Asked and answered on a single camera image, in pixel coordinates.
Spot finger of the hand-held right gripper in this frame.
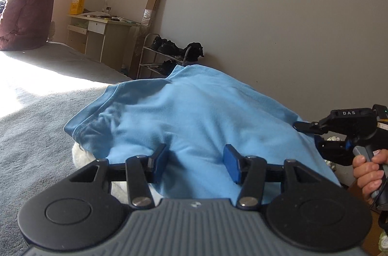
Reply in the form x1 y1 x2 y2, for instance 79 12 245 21
293 115 331 135
314 136 354 166

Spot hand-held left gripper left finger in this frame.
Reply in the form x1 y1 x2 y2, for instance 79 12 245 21
69 143 168 209

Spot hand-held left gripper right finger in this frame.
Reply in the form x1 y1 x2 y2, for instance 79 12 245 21
224 144 323 209

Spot light blue T-shirt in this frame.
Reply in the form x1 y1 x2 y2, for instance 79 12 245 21
64 64 340 205

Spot person's right hand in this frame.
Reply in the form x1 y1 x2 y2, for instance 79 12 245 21
352 149 388 205

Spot black shoe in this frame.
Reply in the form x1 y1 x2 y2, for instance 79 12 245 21
159 59 179 76
150 36 167 51
158 40 182 56

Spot metal shoe rack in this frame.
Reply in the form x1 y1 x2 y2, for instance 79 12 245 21
137 33 194 80

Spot black cloth bundle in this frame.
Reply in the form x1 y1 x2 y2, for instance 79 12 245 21
181 42 205 64

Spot small pale wooden desk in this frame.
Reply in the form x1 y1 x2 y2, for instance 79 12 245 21
66 11 140 70

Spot papers on desk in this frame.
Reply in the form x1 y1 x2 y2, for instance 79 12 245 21
83 10 111 18

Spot yellow box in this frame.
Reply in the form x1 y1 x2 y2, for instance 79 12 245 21
67 0 86 16

